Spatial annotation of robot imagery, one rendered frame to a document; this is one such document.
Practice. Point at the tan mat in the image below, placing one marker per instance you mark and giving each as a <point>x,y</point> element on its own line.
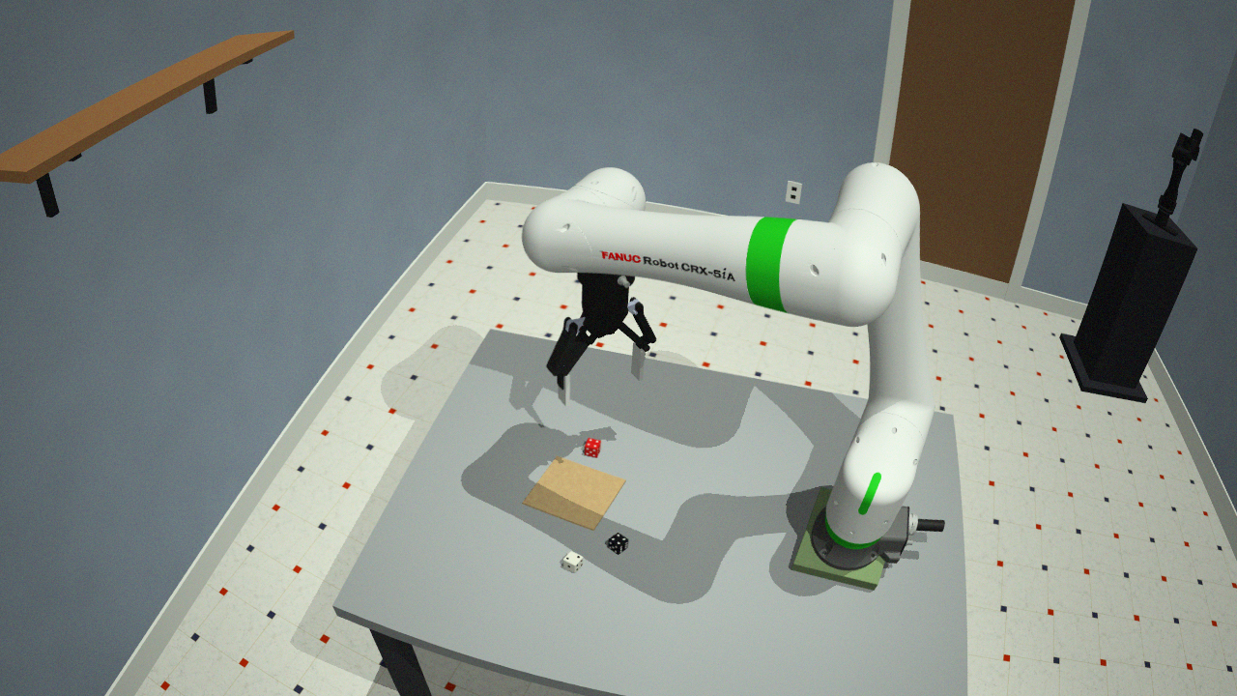
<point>574,493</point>

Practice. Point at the white die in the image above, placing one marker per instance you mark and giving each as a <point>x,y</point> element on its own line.
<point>572,561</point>

